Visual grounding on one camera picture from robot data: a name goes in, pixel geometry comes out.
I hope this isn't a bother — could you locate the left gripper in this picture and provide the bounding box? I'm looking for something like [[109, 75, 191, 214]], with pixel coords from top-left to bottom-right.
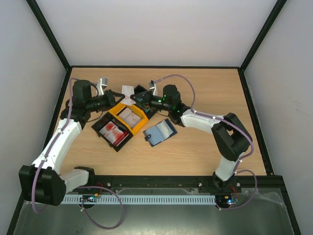
[[87, 90, 126, 113]]

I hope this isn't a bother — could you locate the white VIP card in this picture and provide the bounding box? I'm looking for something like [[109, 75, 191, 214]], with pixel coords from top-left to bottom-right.
[[121, 85, 135, 106]]

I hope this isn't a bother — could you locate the dark blue card holder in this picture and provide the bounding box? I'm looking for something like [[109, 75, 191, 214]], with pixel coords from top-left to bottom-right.
[[143, 118, 178, 147]]

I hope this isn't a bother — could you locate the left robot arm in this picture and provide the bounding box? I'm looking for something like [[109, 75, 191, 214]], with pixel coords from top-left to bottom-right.
[[19, 77, 125, 206]]

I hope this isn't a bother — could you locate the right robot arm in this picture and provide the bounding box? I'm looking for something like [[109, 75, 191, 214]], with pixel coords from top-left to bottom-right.
[[130, 85, 253, 192]]

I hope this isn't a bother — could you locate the black bin with teal cards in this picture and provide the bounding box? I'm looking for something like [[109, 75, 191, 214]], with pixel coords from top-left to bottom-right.
[[132, 85, 157, 119]]

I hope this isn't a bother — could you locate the teal card stack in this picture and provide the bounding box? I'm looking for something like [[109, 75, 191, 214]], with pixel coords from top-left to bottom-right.
[[136, 98, 151, 116]]

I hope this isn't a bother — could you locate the yellow card bin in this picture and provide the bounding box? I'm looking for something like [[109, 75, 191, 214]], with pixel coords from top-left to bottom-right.
[[109, 102, 149, 135]]

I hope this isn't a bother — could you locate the black bin with red cards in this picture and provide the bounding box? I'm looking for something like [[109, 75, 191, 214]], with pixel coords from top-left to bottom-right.
[[91, 112, 133, 152]]

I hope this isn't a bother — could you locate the red white card stack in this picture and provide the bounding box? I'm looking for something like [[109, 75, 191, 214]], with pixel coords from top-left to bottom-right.
[[99, 121, 129, 146]]

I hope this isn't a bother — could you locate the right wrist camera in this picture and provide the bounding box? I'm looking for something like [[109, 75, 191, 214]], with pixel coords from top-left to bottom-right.
[[149, 80, 158, 96]]

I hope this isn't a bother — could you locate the white slotted cable duct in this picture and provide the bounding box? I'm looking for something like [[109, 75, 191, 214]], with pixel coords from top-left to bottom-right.
[[61, 194, 216, 205]]

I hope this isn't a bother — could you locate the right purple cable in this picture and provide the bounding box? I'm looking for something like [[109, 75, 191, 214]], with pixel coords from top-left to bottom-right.
[[153, 74, 259, 212]]

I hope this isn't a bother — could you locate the purple cable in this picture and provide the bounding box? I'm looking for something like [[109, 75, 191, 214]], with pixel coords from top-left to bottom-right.
[[31, 77, 124, 230], [153, 74, 259, 212]]

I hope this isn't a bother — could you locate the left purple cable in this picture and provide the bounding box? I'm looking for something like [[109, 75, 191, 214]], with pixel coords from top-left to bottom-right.
[[31, 77, 124, 230]]

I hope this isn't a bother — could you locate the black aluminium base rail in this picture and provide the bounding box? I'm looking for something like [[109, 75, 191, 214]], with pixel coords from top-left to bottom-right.
[[94, 175, 287, 195]]

